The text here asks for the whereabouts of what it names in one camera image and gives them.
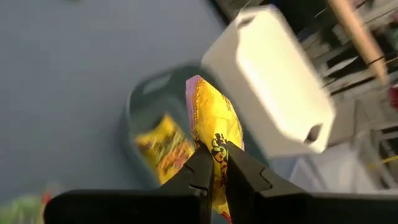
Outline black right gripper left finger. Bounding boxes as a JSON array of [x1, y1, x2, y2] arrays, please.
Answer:
[[43, 142, 215, 224]]

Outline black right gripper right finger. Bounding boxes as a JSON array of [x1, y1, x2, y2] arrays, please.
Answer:
[[224, 141, 398, 224]]

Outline yellow sour candy pack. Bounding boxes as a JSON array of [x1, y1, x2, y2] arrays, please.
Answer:
[[133, 113, 195, 186], [185, 74, 245, 223]]

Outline green candy in clear wrapper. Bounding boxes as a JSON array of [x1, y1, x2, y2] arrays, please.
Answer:
[[0, 192, 43, 224]]

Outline small teal plastic bin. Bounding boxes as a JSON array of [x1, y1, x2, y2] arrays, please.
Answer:
[[119, 63, 271, 194]]

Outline white plastic bin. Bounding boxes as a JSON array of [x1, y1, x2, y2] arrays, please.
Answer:
[[200, 4, 336, 158]]

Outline tan wooden beam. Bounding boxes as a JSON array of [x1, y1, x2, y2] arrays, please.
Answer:
[[328, 0, 389, 86]]

